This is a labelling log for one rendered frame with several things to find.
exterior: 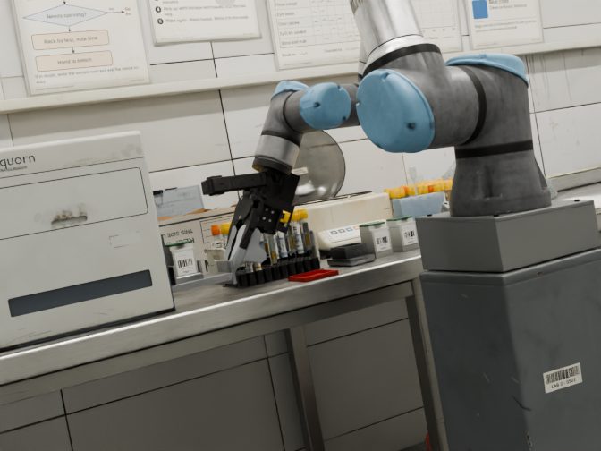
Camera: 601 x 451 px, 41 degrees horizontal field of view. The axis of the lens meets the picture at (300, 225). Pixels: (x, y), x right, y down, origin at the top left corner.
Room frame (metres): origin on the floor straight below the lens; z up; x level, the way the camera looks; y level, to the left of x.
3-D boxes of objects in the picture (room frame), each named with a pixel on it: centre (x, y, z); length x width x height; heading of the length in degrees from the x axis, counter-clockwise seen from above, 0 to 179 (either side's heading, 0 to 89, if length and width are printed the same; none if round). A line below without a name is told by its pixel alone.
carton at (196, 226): (1.76, 0.27, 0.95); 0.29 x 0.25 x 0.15; 26
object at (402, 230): (1.60, -0.20, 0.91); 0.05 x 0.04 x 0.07; 26
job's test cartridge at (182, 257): (1.35, 0.21, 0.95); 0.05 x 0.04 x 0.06; 26
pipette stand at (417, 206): (1.68, -0.25, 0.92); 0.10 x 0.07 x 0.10; 108
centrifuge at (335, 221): (1.86, -0.09, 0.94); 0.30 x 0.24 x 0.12; 17
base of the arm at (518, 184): (1.21, -0.31, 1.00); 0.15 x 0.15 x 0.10
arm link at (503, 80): (1.20, -0.30, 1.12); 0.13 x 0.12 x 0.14; 120
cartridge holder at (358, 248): (1.53, -0.08, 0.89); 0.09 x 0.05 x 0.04; 27
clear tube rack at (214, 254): (1.62, 0.09, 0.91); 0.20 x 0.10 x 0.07; 116
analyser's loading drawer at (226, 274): (1.34, 0.23, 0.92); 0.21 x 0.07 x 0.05; 116
